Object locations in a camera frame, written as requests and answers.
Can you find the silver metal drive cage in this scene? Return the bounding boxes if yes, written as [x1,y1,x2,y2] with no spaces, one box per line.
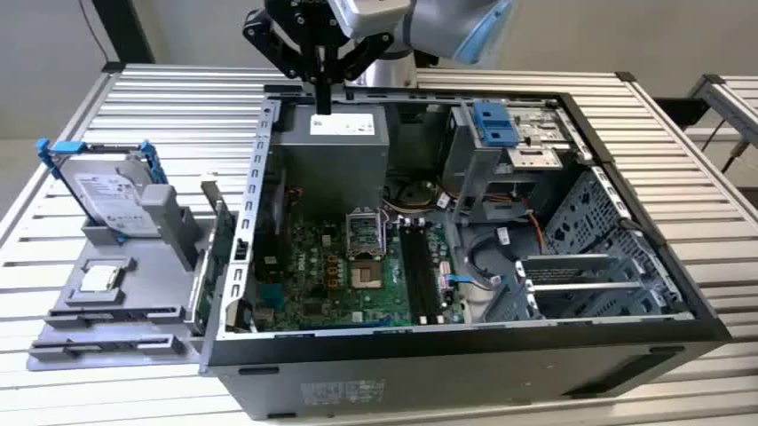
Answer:
[440,104,593,223]

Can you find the black PC case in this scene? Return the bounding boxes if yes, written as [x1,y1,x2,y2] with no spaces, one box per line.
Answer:
[197,83,732,421]

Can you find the wire locking lever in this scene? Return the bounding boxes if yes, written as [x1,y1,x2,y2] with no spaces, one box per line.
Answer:
[380,208,393,259]

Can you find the grey parts rack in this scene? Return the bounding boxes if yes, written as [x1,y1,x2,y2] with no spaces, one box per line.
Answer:
[26,184,205,372]

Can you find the grey power supply unit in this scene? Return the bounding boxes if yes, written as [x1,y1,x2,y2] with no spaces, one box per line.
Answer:
[274,104,392,210]

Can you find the orange wire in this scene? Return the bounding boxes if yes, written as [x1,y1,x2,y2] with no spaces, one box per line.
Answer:
[528,211,546,257]

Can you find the green motherboard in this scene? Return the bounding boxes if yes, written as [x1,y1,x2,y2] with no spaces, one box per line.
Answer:
[253,216,468,332]

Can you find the grey perforated disk bay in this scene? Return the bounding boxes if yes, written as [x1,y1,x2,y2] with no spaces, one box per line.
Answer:
[481,252,691,323]

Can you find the silver CPU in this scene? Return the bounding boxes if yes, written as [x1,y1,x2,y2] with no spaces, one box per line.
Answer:
[78,264,125,292]

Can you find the aluminium slat side table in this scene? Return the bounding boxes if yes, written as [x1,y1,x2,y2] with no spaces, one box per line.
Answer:
[685,73,758,147]

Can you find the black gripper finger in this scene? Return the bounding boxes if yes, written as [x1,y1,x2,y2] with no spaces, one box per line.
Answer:
[322,34,396,114]
[241,8,325,114]

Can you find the hanging black cable with plug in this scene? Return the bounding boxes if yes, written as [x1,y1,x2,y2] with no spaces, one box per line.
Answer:
[703,118,748,175]

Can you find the CPU socket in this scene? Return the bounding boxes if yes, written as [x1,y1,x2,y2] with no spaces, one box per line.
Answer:
[349,261,386,289]

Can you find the round internal speaker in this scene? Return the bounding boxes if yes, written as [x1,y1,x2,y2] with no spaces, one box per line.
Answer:
[394,179,436,208]

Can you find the green graphics card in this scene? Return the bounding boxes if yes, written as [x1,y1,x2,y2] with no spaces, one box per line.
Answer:
[185,179,237,338]

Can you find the dark RAM stick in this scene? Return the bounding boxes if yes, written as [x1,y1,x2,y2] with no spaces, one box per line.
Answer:
[49,310,178,323]
[61,340,173,356]

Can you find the metal socket cover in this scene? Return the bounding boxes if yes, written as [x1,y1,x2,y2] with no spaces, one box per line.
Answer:
[344,211,385,261]

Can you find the hard disk in blue carrier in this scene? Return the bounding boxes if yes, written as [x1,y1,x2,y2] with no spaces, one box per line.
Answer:
[34,138,173,246]

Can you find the blue plastic drive bracket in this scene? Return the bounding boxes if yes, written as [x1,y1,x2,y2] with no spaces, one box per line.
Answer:
[470,100,517,147]

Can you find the black looped cable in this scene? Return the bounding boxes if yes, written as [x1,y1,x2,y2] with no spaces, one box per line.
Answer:
[465,230,504,292]

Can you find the black frame post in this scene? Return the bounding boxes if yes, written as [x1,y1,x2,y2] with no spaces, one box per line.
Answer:
[78,0,155,75]

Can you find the blue expansion slot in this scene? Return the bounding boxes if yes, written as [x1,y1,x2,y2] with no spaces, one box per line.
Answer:
[298,321,416,332]

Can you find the coloured power wire bundle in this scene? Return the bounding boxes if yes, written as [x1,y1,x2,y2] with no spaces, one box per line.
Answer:
[381,194,457,215]

